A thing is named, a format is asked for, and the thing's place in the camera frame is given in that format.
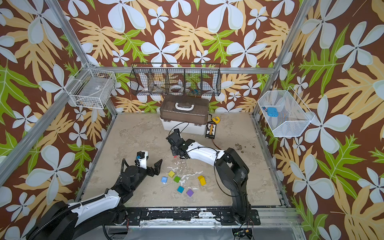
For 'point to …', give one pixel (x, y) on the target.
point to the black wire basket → (175, 79)
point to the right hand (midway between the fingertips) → (176, 147)
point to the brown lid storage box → (188, 114)
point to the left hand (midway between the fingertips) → (154, 156)
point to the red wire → (215, 145)
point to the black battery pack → (211, 127)
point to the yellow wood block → (202, 180)
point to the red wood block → (175, 156)
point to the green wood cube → (177, 179)
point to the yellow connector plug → (216, 119)
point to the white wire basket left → (94, 88)
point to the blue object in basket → (272, 112)
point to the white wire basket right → (285, 113)
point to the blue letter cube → (164, 180)
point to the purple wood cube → (190, 192)
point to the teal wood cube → (180, 189)
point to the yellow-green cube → (171, 173)
